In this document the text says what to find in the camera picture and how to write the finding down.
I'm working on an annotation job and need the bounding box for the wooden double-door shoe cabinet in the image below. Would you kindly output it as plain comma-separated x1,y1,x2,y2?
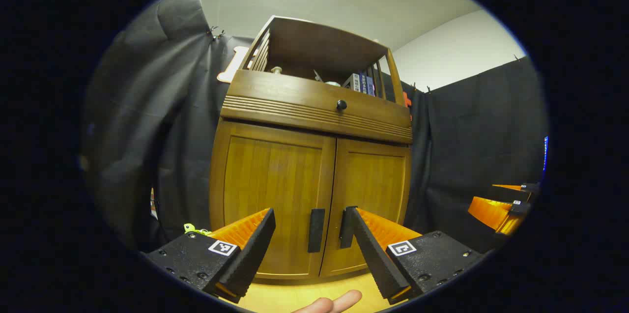
209,15,414,282

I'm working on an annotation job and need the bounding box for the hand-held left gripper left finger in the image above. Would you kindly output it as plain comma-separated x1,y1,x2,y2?
145,207,277,304

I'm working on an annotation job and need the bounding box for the light wooden board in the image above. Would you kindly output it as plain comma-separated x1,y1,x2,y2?
217,46,251,84

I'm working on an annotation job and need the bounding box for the wooden shoe cabinet door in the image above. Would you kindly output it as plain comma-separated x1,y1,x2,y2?
210,119,337,280
319,137,412,278

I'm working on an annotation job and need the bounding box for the black backdrop cloth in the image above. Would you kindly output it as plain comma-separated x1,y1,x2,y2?
81,0,548,255

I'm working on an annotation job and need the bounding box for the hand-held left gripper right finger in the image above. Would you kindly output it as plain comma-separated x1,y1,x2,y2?
350,206,487,305

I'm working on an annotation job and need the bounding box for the wooden cabinet drawer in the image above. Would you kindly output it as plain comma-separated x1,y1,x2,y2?
220,69,413,144

